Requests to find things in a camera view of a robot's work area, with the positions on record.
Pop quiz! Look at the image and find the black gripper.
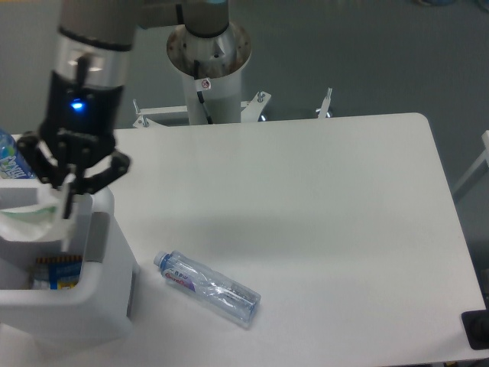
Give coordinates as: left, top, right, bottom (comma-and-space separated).
17, 72, 131, 219

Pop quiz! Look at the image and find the white paper wrapper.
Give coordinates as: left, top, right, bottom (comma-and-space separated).
1, 183, 76, 242

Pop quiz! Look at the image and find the clear plastic water bottle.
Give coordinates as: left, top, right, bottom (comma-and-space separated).
154, 251, 261, 328

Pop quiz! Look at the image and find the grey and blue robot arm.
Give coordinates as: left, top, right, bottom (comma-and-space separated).
18, 1, 229, 219

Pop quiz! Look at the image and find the white plastic trash can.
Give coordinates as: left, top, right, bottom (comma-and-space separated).
1, 180, 139, 340

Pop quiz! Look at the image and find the blue labelled water bottle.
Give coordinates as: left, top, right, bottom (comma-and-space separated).
1, 129, 37, 179

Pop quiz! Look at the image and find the white stand foot left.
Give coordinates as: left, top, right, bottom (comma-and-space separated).
132, 99, 189, 128

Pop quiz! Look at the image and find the white stand foot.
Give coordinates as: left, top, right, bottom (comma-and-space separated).
316, 87, 333, 119
132, 99, 189, 128

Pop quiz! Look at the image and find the blue yellow snack packet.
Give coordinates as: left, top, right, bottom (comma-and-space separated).
30, 255, 83, 290

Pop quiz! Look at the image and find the white stand foot right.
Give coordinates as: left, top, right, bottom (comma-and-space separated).
316, 87, 333, 119

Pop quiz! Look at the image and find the black clamp on table edge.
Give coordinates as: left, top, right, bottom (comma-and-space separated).
461, 310, 488, 350

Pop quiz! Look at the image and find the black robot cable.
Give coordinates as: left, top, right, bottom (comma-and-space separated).
193, 59, 214, 125

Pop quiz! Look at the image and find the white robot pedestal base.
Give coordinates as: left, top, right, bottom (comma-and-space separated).
167, 22, 251, 125

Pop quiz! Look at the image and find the white metal frame at right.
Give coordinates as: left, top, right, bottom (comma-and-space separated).
452, 130, 488, 203

